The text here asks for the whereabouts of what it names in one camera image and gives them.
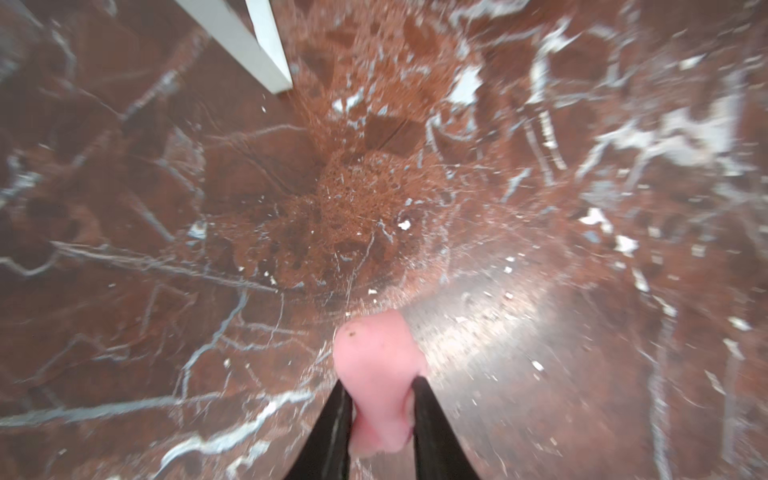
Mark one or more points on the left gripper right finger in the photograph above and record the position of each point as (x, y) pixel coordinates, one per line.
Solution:
(438, 453)

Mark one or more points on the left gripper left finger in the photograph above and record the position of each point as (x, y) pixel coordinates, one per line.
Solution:
(325, 454)

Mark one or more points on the pink pig toy cluster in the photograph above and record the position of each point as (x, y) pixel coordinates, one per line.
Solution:
(376, 358)

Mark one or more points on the white two-tier metal shelf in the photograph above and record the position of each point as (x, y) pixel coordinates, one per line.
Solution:
(259, 51)

